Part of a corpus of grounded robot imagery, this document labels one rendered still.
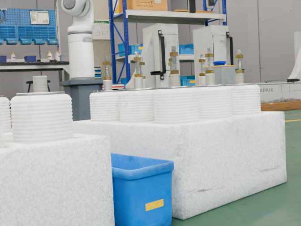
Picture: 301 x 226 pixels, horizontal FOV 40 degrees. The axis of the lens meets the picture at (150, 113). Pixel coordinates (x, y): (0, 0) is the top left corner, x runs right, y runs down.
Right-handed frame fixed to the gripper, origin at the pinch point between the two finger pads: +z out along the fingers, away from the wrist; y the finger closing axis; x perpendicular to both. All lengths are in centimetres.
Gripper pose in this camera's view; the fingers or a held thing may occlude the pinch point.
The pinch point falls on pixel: (200, 6)
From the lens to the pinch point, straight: 115.8
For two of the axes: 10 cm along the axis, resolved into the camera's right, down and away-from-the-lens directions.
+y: 6.0, 0.2, -8.0
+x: 8.0, -0.7, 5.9
